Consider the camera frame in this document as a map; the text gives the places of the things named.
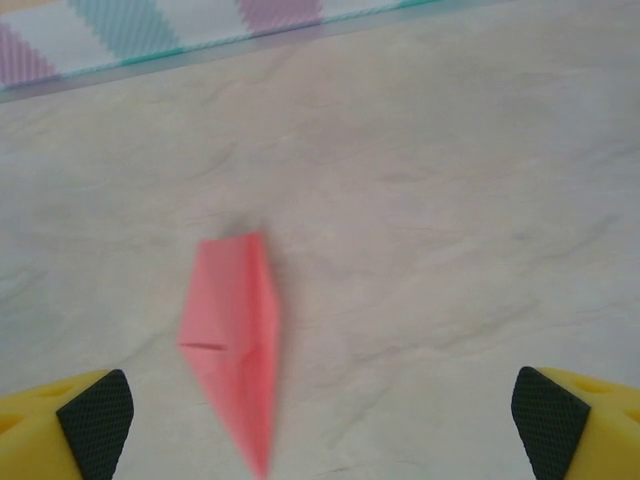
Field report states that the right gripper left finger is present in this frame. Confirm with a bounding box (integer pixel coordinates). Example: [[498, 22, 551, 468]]
[[0, 368, 135, 480]]

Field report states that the pink paper sheet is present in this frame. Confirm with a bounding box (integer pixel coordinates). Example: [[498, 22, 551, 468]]
[[176, 230, 281, 480]]

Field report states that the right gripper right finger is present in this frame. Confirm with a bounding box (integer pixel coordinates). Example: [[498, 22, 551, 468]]
[[510, 365, 640, 480]]

